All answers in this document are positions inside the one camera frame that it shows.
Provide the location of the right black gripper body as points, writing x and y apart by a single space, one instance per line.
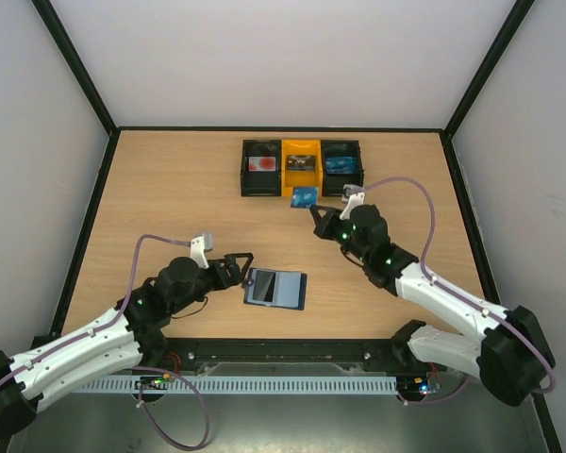
331 223

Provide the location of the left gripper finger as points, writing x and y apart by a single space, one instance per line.
236 258
244 270

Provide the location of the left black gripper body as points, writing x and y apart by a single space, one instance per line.
221 282

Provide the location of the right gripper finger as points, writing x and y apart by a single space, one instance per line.
315 212
324 210

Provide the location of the blue VIP card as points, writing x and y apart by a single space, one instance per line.
342 165
304 197

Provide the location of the navy blue card holder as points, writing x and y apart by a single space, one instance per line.
275 289

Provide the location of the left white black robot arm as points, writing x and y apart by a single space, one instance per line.
124 337

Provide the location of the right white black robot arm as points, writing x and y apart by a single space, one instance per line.
505 349

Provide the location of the red white card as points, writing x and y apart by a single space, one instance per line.
261 164

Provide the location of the yellow middle bin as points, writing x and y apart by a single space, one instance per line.
290 179

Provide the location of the right black bin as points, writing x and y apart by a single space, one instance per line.
333 184

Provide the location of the black bin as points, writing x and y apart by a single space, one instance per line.
261 172
333 184

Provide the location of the left black bin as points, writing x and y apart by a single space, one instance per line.
261 172

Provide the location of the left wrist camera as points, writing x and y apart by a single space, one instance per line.
199 246

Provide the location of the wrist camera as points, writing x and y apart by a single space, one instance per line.
199 246
352 197

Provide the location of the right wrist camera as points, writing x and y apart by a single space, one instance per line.
352 197

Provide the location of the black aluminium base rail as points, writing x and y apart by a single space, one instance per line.
371 355

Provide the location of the grey slotted cable duct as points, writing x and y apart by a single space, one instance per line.
243 385

